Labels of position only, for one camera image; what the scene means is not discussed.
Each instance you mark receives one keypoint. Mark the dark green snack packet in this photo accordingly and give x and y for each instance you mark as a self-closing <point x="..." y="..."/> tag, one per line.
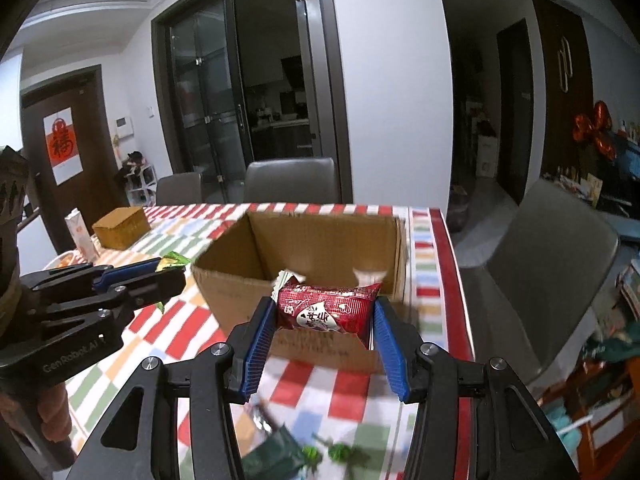
<point x="272" y="456"/>

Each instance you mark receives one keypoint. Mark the brown clear snack packet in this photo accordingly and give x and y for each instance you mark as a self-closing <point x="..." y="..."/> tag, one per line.
<point x="261" y="417"/>

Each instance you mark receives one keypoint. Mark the red foil balloon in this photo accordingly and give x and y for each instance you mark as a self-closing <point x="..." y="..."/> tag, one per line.
<point x="600" y="116"/>

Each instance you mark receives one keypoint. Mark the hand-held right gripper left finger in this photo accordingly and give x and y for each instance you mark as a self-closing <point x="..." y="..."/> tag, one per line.
<point x="255" y="355"/>

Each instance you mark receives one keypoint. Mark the white green snack packet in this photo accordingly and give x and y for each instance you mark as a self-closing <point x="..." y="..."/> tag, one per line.
<point x="289" y="278"/>

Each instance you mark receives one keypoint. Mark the white hallway box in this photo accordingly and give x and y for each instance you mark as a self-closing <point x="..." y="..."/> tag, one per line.
<point x="486" y="156"/>

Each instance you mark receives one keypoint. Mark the small white shelf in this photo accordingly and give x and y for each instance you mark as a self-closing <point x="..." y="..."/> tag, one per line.
<point x="142" y="185"/>

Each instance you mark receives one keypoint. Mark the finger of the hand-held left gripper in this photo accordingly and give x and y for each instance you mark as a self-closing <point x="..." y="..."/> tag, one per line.
<point x="125" y="272"/>
<point x="150" y="290"/>

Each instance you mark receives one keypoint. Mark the light teal cloth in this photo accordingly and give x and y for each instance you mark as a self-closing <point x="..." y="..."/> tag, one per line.
<point x="557" y="412"/>

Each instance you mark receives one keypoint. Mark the silver refrigerator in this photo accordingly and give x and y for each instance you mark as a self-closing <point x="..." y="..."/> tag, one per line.
<point x="308" y="85"/>

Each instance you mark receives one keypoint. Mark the dark hallway door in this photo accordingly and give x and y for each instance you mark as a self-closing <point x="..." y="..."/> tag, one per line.
<point x="515" y="110"/>

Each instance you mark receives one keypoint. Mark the dark framed sliding glass door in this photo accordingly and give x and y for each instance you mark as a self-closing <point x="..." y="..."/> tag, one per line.
<point x="200" y="75"/>

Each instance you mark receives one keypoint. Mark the white orange drink carton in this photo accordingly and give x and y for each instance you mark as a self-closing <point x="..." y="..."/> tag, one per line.
<point x="80" y="236"/>

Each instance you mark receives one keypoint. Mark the beige snack packet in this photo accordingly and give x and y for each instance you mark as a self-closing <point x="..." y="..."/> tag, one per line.
<point x="369" y="276"/>

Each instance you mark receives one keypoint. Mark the clear plastic fruit bowl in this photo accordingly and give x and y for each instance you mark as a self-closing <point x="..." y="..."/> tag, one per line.
<point x="67" y="259"/>

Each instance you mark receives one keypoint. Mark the dark wooden cabinet door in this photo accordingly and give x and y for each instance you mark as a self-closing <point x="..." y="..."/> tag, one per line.
<point x="562" y="120"/>

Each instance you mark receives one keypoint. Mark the dark plush toy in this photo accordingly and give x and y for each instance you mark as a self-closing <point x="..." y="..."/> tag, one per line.
<point x="132" y="162"/>

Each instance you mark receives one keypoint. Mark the grey dining chair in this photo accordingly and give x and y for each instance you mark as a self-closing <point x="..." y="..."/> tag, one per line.
<point x="545" y="270"/>
<point x="178" y="190"/>
<point x="290" y="180"/>

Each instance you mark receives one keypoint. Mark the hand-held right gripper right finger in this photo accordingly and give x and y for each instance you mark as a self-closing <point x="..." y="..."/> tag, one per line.
<point x="395" y="355"/>

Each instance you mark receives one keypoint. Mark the person's left hand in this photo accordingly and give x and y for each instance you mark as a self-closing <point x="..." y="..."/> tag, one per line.
<point x="56" y="412"/>

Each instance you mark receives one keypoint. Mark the light green snack packet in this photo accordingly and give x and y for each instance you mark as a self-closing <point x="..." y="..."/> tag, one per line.
<point x="175" y="259"/>

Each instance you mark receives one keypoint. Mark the red snack packet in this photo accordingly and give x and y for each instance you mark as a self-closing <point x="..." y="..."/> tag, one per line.
<point x="325" y="310"/>

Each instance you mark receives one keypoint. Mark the orange wooden chair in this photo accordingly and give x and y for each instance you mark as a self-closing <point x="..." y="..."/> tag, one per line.
<point x="607" y="440"/>

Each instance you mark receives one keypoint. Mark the brown cardboard box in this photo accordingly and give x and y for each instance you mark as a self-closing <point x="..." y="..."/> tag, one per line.
<point x="320" y="347"/>

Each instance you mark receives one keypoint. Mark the red white door poster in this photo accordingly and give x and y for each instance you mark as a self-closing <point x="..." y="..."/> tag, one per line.
<point x="61" y="145"/>

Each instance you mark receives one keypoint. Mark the green wrapped lollipop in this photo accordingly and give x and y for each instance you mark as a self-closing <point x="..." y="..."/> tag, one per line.
<point x="340" y="451"/>
<point x="311" y="456"/>

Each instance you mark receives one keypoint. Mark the white wall intercom panel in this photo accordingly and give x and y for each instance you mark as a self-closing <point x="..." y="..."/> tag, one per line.
<point x="123" y="126"/>

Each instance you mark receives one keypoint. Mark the black television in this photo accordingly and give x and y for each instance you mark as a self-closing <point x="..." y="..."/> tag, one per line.
<point x="625" y="170"/>

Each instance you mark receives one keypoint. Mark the woven storage box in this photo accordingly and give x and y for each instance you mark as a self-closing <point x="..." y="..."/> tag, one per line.
<point x="120" y="228"/>

